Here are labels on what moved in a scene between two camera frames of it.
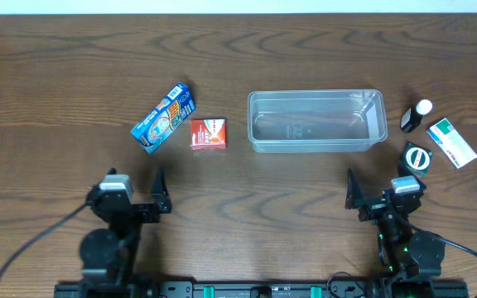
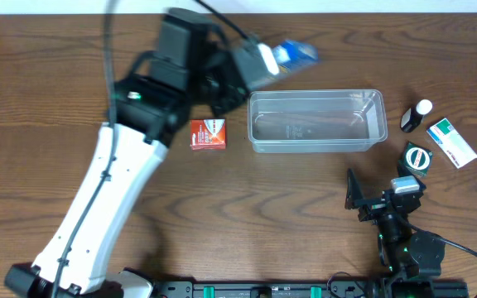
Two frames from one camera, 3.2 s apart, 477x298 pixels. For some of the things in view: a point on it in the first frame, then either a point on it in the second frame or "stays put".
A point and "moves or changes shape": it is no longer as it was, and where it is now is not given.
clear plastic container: (320, 121) stays put
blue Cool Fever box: (178, 105) moves or changes shape
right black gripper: (378, 209) stays put
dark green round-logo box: (415, 161) stays put
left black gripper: (140, 209) to (225, 101)
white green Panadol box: (450, 142) stays put
